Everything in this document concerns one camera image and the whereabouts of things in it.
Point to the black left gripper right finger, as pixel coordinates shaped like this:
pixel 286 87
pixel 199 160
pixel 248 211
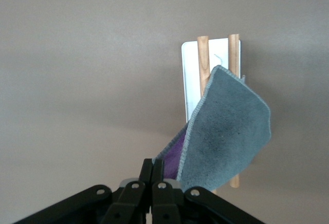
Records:
pixel 167 206

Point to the grey towel with purple side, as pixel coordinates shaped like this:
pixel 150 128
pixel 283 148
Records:
pixel 226 131

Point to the white rack with wooden rods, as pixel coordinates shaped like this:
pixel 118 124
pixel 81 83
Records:
pixel 190 80

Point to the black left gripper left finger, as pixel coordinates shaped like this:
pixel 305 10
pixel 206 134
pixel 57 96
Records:
pixel 123 206

